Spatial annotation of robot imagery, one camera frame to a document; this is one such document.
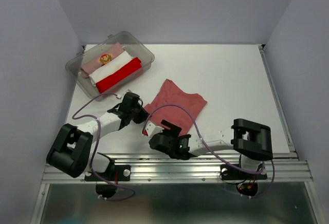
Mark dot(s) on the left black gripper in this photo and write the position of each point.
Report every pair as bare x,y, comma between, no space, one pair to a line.
143,114

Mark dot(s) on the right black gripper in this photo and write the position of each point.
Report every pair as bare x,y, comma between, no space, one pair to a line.
175,129

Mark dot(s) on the dusty red t shirt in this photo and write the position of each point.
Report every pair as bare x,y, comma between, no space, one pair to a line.
178,107

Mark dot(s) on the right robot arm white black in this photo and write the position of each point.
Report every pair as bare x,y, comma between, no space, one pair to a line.
251,140

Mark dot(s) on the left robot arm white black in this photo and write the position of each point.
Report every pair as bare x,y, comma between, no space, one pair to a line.
71,150

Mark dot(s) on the red rolled t shirt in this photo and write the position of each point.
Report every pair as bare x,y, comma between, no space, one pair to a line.
119,75

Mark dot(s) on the clear plastic storage bin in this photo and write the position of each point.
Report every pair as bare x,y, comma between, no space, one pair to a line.
130,44

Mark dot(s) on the white rolled t shirt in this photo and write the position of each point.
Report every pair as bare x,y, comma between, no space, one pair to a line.
110,68

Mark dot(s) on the pink rolled mario t shirt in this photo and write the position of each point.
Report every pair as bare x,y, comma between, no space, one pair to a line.
100,60

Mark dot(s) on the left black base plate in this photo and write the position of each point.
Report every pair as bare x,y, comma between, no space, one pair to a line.
117,173

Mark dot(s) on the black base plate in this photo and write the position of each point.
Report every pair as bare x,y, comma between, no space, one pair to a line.
117,173
229,173

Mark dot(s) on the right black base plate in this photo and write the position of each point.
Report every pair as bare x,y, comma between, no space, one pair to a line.
229,173

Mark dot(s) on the aluminium frame rail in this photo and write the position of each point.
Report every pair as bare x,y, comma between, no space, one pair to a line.
148,168

